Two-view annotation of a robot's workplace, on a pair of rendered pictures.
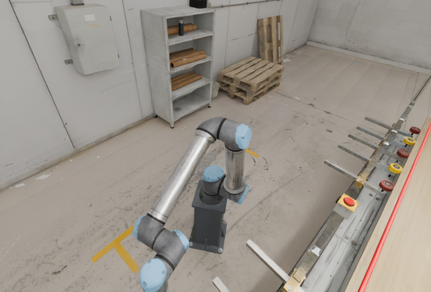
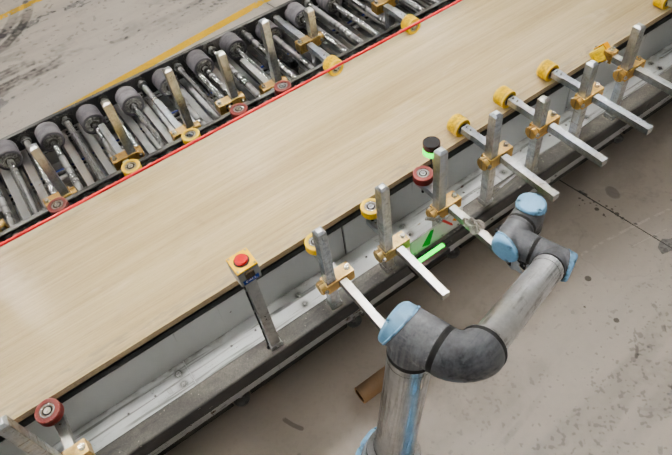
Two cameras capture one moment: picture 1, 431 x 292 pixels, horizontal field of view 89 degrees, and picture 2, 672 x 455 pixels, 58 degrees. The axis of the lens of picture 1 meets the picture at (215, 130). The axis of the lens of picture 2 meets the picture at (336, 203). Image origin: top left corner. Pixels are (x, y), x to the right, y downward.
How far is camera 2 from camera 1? 164 cm
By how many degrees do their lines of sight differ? 91
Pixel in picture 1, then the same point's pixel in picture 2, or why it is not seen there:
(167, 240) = (522, 233)
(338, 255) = (220, 357)
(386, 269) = (203, 271)
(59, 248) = not seen: outside the picture
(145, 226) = (559, 249)
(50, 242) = not seen: outside the picture
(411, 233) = (113, 313)
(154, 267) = (531, 205)
